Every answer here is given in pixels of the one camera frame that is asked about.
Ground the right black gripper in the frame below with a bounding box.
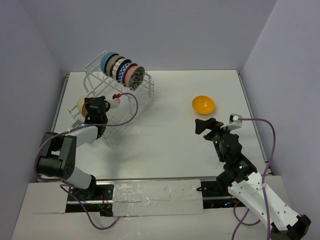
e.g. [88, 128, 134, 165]
[195, 117, 236, 162]

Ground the tan beige bowl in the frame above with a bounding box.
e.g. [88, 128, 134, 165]
[76, 97, 88, 117]

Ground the black white floral bowl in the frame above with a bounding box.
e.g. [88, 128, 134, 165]
[128, 66, 145, 91]

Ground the blue triangle pattern bowl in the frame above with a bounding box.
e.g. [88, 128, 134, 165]
[112, 58, 132, 83]

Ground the teal blue bowl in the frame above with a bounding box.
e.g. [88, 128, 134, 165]
[100, 52, 118, 74]

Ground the dark brown cream bowl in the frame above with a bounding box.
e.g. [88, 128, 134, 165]
[106, 54, 124, 77]

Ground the orange red patterned bowl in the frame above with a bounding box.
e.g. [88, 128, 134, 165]
[123, 63, 139, 88]

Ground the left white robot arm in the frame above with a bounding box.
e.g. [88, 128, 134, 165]
[35, 96, 111, 200]

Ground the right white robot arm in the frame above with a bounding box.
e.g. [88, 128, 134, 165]
[195, 114, 311, 240]

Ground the yellow bowl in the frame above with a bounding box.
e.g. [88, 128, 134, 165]
[191, 95, 215, 115]

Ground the silver tape sheet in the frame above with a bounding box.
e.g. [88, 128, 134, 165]
[112, 179, 204, 217]

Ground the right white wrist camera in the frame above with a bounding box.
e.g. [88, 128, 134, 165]
[220, 114, 243, 131]

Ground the white wire dish rack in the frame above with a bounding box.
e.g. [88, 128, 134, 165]
[83, 51, 155, 147]

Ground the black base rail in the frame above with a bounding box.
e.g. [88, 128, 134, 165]
[65, 177, 238, 217]

